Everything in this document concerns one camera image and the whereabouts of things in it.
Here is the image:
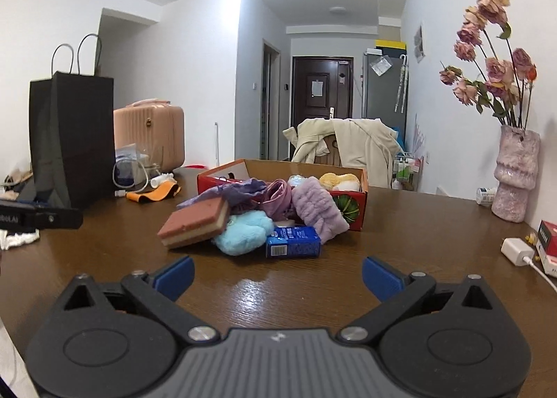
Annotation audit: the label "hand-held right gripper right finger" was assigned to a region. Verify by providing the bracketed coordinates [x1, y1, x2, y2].
[339, 256, 501, 344]

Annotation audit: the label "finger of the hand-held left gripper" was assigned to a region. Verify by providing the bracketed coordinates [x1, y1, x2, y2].
[26, 205, 84, 231]

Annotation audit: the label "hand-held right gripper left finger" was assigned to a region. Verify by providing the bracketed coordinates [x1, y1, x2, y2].
[56, 255, 220, 344]

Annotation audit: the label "pink layered sponge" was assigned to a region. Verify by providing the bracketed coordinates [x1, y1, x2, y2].
[157, 196, 231, 250]

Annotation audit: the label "red cardboard box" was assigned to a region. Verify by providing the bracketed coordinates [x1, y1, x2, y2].
[197, 158, 370, 232]

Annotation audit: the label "light blue plush toy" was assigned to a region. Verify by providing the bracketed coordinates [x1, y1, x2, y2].
[212, 210, 275, 256]

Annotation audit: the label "blue tissue pack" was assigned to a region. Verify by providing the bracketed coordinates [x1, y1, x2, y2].
[266, 226, 322, 259]

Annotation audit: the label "pink plush toy outside box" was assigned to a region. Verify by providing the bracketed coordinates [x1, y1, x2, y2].
[291, 178, 351, 246]

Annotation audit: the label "lavender cloth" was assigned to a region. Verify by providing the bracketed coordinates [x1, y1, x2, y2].
[177, 178, 268, 214]

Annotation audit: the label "white cloth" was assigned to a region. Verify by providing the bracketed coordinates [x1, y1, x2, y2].
[0, 229, 41, 251]

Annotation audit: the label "black paper bag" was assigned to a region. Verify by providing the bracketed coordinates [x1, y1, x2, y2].
[29, 33, 116, 210]

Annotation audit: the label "orange band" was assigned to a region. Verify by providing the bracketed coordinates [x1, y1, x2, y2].
[126, 182, 182, 204]

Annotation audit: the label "clear plastic bag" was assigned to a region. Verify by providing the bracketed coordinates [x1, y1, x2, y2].
[113, 143, 163, 189]

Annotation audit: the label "small white bottle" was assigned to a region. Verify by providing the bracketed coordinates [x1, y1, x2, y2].
[150, 172, 177, 190]

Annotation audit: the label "storage rack with bottles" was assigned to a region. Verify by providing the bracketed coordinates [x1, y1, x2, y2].
[391, 153, 424, 190]

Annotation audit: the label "yellow plush toy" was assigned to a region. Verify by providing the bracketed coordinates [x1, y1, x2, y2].
[319, 172, 361, 190]

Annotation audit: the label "pink suitcase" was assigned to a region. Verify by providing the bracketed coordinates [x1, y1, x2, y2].
[113, 99, 186, 173]

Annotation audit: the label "beige jacket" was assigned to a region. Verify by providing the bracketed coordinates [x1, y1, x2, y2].
[282, 118, 403, 189]

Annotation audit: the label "wooden chair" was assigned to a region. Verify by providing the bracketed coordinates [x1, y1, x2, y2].
[313, 134, 345, 166]

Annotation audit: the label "white charger plug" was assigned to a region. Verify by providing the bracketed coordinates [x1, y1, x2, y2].
[501, 237, 535, 267]

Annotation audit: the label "pink textured vase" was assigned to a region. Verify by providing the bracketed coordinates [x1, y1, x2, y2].
[491, 124, 541, 223]

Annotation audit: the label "white flat box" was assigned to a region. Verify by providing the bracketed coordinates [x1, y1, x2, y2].
[539, 250, 557, 279]

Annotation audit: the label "red small box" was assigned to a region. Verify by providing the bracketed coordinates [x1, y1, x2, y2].
[537, 220, 557, 260]

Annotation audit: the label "grey refrigerator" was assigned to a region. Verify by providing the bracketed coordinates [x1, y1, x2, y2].
[361, 49, 408, 131]

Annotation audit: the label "dark brown door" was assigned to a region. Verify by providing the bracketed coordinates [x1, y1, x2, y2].
[292, 56, 353, 138]

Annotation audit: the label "white folded umbrella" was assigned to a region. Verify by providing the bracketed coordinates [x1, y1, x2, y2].
[394, 54, 410, 114]

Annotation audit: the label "paper sheet on refrigerator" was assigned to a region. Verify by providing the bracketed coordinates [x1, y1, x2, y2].
[371, 56, 393, 77]

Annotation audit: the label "yellow box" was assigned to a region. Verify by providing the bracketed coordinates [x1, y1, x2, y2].
[375, 38, 408, 53]

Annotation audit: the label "dried pink roses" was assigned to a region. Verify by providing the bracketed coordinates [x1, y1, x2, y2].
[439, 0, 538, 130]

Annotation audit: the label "white charger cable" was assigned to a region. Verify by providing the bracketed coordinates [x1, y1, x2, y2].
[524, 256, 557, 291]

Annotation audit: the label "wall picture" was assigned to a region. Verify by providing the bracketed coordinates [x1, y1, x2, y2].
[413, 23, 425, 64]

